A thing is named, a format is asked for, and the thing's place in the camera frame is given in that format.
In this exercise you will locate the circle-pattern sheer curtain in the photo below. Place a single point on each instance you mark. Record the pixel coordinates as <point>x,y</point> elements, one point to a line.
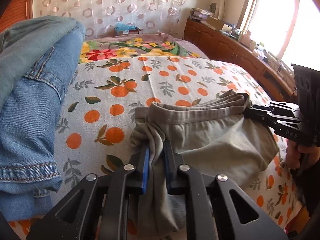
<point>100,17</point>

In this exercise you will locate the cardboard box on cabinet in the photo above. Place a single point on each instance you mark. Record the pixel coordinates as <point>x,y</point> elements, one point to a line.
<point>218,24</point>

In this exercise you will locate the orange-print bed sheet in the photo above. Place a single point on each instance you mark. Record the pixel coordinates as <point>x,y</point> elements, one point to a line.
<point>92,127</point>

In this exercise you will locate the blue cloth in box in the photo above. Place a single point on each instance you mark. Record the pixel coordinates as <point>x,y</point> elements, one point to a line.
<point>124,29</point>

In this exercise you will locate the wooden sideboard cabinet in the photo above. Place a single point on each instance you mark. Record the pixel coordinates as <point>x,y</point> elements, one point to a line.
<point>220,47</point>

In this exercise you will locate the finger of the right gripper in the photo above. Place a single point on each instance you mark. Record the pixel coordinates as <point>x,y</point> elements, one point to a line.
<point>284,108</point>
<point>272,122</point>

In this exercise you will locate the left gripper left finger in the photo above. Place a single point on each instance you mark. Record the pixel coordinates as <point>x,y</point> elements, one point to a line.
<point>97,207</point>

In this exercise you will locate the floral pink blanket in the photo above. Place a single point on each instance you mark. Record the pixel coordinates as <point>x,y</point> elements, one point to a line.
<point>136,45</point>

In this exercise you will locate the right hand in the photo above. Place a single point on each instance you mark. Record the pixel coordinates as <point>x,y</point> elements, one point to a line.
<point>294,151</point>

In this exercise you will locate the white plastic jug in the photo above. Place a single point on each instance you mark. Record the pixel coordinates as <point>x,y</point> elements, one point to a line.
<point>245,38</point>

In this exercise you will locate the grey-green pants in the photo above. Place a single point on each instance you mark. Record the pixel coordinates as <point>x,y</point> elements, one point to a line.
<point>213,137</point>

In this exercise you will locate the dark blue folded jeans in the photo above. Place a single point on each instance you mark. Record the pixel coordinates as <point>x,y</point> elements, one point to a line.
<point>29,116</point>

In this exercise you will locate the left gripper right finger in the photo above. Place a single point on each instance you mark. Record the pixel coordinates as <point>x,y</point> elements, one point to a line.
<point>216,208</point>

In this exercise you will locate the light blue folded jeans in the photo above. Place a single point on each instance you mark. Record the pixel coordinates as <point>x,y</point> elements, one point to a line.
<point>24,42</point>

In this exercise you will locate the stack of papers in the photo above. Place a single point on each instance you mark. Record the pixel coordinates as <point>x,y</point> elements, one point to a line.
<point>200,14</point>

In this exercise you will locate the window with wooden frame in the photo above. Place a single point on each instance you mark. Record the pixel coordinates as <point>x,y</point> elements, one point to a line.
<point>287,29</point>

